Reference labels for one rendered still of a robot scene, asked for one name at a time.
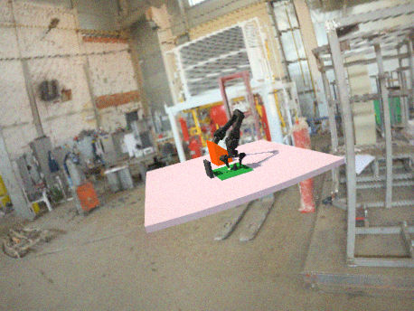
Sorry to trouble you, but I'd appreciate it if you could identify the black cooling fan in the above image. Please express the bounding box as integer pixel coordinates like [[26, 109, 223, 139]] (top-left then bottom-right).
[[203, 159, 214, 179]]

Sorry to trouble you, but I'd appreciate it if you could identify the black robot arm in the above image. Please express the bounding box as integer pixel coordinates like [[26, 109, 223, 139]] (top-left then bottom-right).
[[212, 108, 245, 155]]

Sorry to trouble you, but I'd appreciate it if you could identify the green circuit board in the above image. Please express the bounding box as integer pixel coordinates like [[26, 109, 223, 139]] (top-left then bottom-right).
[[212, 163, 254, 181]]

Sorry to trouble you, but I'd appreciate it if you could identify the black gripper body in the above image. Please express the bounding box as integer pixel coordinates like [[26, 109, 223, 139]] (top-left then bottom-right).
[[220, 148, 246, 161]]

